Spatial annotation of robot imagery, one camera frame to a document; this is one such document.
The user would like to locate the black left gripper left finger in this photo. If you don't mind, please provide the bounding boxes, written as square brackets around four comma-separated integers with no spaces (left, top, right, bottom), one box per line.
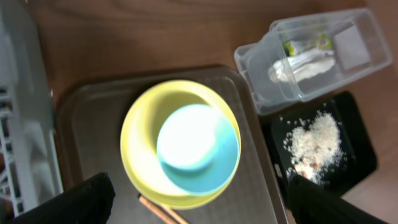
[9,172,115,224]

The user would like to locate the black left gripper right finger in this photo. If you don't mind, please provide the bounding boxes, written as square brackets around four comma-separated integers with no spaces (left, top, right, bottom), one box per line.
[288,175,385,224]

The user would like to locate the rice and nut scraps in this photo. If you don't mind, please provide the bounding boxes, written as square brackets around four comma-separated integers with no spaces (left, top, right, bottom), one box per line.
[271,102,349,187]

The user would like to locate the yellow plastic plate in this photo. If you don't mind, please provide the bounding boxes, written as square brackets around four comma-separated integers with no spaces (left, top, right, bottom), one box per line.
[120,80,241,209]

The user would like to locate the light blue plastic bowl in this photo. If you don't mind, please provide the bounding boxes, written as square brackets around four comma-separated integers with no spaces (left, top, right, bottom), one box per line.
[156,104,240,195]

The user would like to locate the white paper napkin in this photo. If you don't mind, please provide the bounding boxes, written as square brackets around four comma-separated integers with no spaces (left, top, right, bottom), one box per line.
[268,49,336,83]

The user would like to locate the green silver snack wrapper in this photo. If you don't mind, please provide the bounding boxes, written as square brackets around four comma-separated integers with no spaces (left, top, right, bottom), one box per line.
[283,32,333,57]

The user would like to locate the grey plastic dishwasher rack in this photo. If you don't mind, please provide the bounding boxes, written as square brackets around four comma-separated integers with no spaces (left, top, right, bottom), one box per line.
[1,0,63,217]

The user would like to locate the clear plastic waste bin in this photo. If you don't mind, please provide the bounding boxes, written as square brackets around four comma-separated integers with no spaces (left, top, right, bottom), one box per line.
[234,8,392,115]

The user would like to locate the black plastic tray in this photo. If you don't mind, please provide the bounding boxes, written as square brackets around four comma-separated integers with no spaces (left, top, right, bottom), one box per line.
[262,91,377,207]

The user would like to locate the brown plastic serving tray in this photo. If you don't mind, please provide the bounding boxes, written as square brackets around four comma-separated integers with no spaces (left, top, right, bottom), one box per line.
[57,65,288,223]

